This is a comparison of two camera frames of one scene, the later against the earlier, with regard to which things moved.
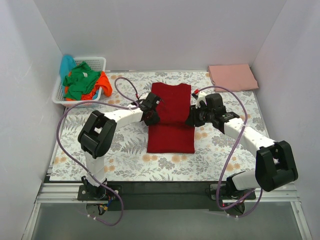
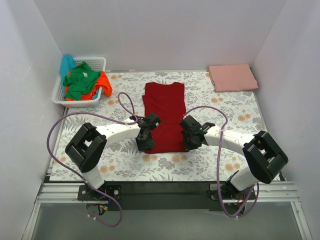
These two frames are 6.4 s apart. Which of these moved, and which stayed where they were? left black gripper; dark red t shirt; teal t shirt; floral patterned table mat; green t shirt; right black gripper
Moved: left black gripper; right black gripper
Stayed: floral patterned table mat; green t shirt; teal t shirt; dark red t shirt
